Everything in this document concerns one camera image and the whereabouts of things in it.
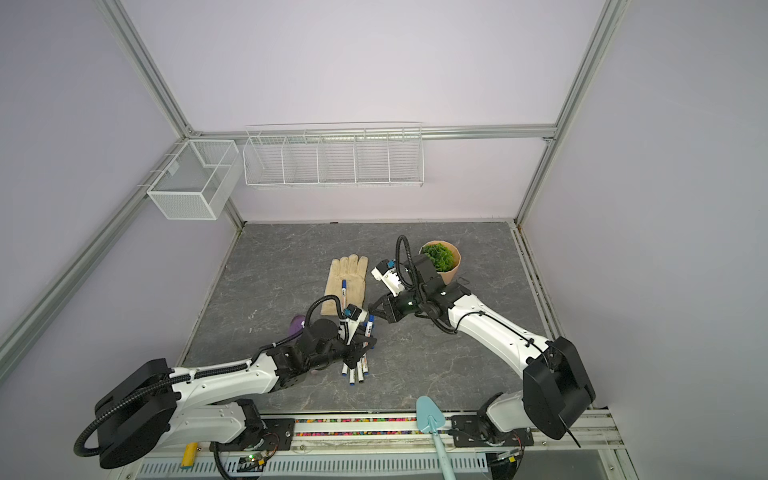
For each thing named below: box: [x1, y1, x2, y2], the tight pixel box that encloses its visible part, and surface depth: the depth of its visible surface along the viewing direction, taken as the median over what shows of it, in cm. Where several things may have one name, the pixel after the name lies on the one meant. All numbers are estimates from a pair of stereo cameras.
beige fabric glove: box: [321, 254, 369, 316], surface depth 105 cm
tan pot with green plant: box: [419, 240, 461, 285], surface depth 99 cm
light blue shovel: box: [416, 395, 457, 480], surface depth 75 cm
